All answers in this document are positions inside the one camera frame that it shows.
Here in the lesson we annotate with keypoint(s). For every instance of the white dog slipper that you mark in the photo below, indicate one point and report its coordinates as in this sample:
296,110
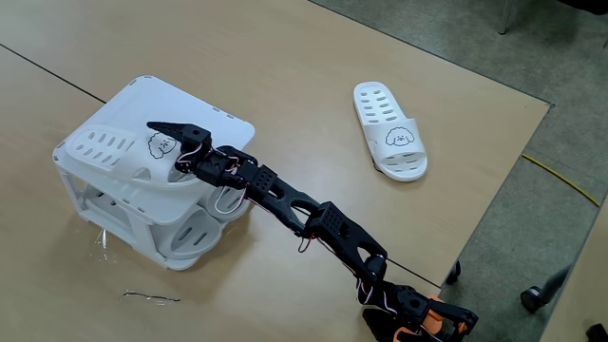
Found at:
138,164
409,150

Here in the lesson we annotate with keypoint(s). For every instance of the white two-shelf shoe rack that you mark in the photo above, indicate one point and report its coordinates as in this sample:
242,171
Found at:
142,100

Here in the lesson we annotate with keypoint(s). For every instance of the black caster wheel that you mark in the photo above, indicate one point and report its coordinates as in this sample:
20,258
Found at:
453,273
532,299

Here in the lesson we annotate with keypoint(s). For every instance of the metal chair leg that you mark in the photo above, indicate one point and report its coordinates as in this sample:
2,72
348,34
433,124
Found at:
506,16

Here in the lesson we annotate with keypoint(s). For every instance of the black floor object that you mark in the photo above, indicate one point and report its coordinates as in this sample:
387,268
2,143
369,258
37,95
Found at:
597,333

